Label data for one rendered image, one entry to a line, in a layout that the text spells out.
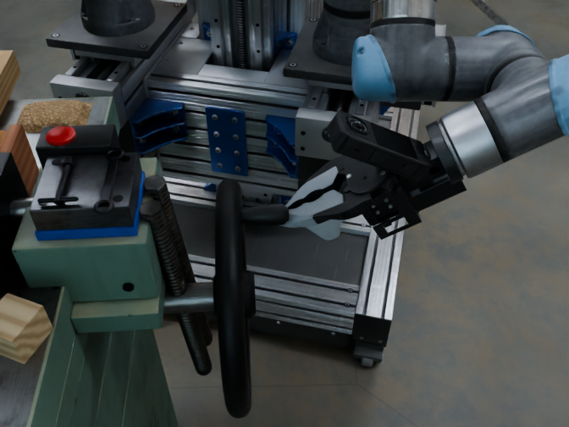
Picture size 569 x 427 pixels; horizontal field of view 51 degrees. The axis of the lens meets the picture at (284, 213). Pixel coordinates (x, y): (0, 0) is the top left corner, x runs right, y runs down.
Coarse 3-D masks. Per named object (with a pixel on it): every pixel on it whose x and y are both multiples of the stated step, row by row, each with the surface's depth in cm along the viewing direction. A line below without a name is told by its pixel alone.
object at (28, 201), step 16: (0, 160) 63; (0, 176) 61; (16, 176) 65; (0, 192) 61; (16, 192) 65; (0, 208) 61; (16, 208) 63; (0, 224) 61; (16, 224) 65; (0, 240) 61; (0, 256) 63
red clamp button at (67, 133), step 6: (60, 126) 63; (66, 126) 63; (48, 132) 62; (54, 132) 62; (60, 132) 62; (66, 132) 62; (72, 132) 62; (48, 138) 61; (54, 138) 61; (60, 138) 61; (66, 138) 61; (72, 138) 62; (54, 144) 61; (60, 144) 61; (66, 144) 62
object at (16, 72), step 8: (0, 56) 90; (8, 56) 90; (0, 64) 88; (8, 64) 90; (16, 64) 93; (0, 72) 87; (8, 72) 89; (16, 72) 92; (0, 80) 86; (8, 80) 89; (16, 80) 92; (0, 88) 86; (8, 88) 89; (0, 96) 86; (8, 96) 89; (0, 104) 86; (0, 112) 86
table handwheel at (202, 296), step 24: (240, 192) 75; (216, 216) 64; (216, 240) 62; (240, 240) 62; (216, 264) 61; (240, 264) 61; (192, 288) 72; (216, 288) 60; (240, 288) 60; (168, 312) 72; (192, 312) 73; (216, 312) 71; (240, 312) 60; (240, 336) 60; (240, 360) 60; (240, 384) 62; (240, 408) 64
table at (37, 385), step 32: (0, 128) 84; (0, 288) 63; (32, 288) 63; (64, 288) 63; (160, 288) 67; (64, 320) 62; (96, 320) 64; (128, 320) 65; (160, 320) 66; (64, 352) 62; (0, 384) 55; (32, 384) 55; (0, 416) 52; (32, 416) 53
